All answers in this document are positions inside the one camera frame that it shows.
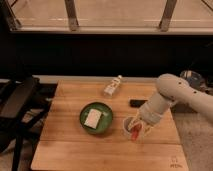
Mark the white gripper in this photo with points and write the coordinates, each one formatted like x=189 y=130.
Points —
x=151 y=116

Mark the red pepper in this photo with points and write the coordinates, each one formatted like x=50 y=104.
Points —
x=135 y=132

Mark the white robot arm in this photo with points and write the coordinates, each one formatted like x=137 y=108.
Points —
x=170 y=90

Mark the small black object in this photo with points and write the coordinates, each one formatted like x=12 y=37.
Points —
x=136 y=103

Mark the green bowl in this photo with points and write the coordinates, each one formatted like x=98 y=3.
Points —
x=104 y=122

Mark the clear plastic bottle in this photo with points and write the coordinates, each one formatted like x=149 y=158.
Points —
x=111 y=88

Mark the white sponge block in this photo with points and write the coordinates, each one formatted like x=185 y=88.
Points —
x=93 y=118

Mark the black chair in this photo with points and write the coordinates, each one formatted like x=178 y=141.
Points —
x=23 y=103

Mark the metal window frame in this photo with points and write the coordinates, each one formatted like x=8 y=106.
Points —
x=161 y=17

